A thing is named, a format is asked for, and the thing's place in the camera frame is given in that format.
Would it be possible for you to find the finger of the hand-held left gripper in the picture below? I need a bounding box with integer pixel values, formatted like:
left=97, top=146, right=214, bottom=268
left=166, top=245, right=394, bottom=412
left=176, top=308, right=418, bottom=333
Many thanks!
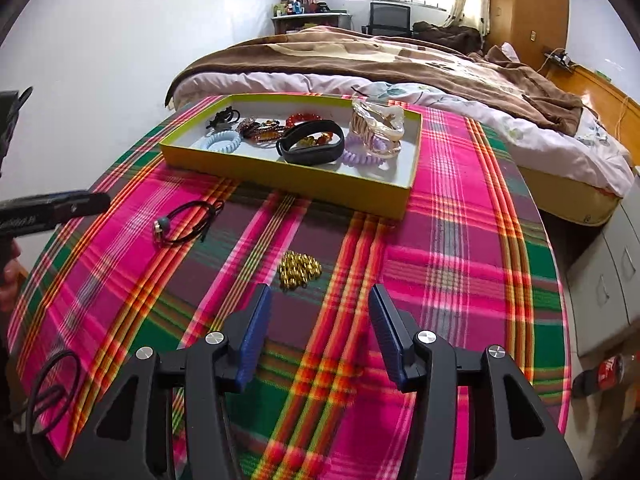
left=32, top=190, right=112, bottom=228

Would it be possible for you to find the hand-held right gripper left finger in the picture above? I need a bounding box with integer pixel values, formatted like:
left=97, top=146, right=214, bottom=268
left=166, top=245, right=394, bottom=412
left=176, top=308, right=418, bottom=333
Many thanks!
left=57, top=284, right=274, bottom=480

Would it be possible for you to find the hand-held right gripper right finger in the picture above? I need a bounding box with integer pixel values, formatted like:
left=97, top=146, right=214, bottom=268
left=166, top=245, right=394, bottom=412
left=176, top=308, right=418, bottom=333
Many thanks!
left=368, top=284, right=583, bottom=480

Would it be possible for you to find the gold chain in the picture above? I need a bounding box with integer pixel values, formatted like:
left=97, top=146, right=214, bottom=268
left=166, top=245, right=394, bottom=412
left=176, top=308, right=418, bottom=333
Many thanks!
left=277, top=250, right=322, bottom=292

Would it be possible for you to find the black cord necklace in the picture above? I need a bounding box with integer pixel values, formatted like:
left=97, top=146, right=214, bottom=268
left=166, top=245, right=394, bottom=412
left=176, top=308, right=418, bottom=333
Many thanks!
left=152, top=199, right=226, bottom=247

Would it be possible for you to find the light blue spiral hair tie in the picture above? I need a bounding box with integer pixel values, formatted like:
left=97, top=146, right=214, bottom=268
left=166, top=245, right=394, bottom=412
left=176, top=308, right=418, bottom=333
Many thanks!
left=201, top=130, right=243, bottom=152

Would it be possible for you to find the yellow cardboard box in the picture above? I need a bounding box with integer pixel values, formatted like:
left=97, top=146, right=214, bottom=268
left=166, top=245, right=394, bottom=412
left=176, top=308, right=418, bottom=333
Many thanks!
left=159, top=92, right=423, bottom=221

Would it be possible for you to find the black wrist band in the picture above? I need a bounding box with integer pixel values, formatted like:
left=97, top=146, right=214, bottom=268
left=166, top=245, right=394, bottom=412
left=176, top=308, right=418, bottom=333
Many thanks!
left=276, top=120, right=346, bottom=165

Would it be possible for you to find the clear hair claw clip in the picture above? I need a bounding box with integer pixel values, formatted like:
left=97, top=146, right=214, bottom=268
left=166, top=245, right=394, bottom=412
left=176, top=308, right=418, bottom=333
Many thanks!
left=348, top=100, right=405, bottom=156

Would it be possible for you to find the red bead bracelet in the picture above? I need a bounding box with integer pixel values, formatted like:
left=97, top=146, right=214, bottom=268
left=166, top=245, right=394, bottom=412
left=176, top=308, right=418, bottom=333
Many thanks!
left=286, top=111, right=323, bottom=128

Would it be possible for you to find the person's left hand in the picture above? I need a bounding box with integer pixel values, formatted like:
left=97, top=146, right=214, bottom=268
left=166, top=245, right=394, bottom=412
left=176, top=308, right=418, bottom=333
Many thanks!
left=0, top=255, right=23, bottom=313

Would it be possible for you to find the pink plaid tablecloth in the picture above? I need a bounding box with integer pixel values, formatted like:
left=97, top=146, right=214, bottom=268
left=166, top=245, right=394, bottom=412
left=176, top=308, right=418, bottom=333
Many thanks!
left=7, top=94, right=573, bottom=480

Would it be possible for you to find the red label cola bottle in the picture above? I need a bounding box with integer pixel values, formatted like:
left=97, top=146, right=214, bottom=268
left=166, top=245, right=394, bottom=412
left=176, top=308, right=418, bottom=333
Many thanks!
left=572, top=352, right=640, bottom=398

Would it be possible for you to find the yellow mattress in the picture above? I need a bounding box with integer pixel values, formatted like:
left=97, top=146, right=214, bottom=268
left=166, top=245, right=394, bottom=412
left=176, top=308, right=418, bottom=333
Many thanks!
left=517, top=165, right=623, bottom=226

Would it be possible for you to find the grey drawer cabinet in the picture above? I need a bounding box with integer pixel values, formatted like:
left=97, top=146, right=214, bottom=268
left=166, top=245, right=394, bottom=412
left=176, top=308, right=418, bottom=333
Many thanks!
left=565, top=200, right=640, bottom=358

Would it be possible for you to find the floral quilt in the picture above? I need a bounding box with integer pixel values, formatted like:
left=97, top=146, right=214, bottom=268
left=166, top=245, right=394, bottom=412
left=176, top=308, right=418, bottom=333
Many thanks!
left=172, top=70, right=636, bottom=198

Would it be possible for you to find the dark wooden desk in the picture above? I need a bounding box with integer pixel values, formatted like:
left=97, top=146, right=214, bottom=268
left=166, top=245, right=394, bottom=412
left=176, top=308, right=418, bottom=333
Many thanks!
left=271, top=10, right=353, bottom=36

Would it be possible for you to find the group of bottles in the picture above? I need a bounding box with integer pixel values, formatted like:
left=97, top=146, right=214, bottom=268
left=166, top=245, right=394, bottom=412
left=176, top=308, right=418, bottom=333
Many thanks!
left=272, top=0, right=331, bottom=16

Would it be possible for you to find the dark brown blanket heap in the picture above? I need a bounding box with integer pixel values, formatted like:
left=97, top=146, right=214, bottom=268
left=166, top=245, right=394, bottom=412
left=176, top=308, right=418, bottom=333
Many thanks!
left=412, top=21, right=483, bottom=53

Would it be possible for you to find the black office chair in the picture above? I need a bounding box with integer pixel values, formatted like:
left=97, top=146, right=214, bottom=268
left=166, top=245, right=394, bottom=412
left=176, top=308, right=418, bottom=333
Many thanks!
left=362, top=1, right=413, bottom=38

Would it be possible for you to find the wooden headboard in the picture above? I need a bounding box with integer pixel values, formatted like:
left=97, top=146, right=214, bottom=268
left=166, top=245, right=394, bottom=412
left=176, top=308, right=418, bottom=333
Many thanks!
left=545, top=65, right=640, bottom=166

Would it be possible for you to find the wooden wardrobe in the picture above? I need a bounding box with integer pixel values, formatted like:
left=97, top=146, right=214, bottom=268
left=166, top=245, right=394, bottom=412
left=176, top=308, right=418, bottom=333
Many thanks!
left=487, top=0, right=571, bottom=61

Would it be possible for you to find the black cable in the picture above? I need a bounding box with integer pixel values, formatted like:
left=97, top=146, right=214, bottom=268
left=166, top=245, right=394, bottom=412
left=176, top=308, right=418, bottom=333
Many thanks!
left=25, top=349, right=83, bottom=466

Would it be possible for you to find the purple spiral hair tie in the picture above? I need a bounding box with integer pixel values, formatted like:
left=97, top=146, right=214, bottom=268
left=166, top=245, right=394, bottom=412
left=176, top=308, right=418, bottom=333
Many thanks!
left=341, top=132, right=388, bottom=168

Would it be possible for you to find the thin orange cable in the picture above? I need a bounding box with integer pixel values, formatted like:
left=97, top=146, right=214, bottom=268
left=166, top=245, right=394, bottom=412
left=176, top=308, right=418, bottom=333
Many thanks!
left=617, top=95, right=632, bottom=136

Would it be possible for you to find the wall shelf with charger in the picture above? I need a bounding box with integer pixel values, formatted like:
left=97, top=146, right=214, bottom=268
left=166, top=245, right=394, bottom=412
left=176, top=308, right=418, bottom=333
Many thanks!
left=542, top=47, right=576, bottom=68

